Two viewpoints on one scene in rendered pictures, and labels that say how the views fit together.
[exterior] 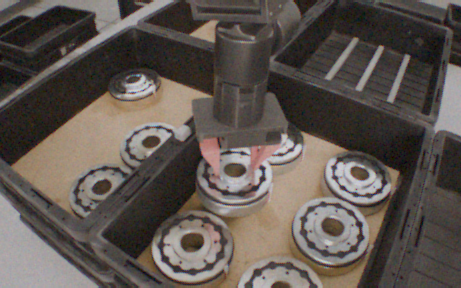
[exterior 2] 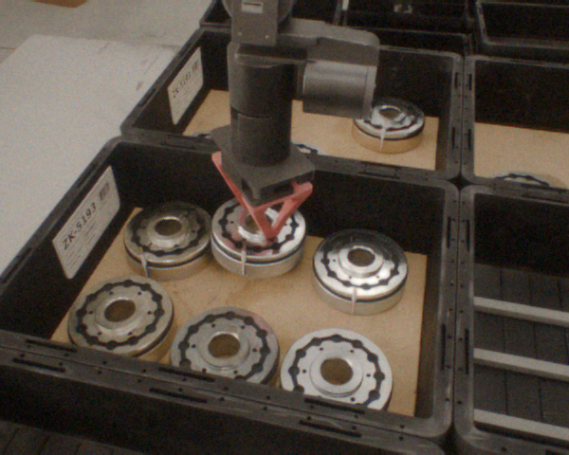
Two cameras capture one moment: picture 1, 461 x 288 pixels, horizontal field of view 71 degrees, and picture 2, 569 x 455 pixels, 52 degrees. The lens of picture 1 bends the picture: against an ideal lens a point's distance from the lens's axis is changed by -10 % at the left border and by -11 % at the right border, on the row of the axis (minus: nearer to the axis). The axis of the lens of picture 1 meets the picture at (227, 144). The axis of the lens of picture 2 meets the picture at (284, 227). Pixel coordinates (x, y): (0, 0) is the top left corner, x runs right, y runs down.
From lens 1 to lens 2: 0.50 m
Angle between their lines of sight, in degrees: 50
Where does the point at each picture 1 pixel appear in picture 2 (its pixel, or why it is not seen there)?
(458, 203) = not seen: outside the picture
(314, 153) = (383, 331)
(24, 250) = not seen: hidden behind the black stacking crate
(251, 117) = (238, 150)
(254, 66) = (234, 88)
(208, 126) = (225, 134)
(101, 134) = (302, 132)
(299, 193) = (296, 324)
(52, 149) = not seen: hidden behind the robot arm
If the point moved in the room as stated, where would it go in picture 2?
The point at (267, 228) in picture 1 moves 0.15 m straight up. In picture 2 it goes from (228, 301) to (216, 195)
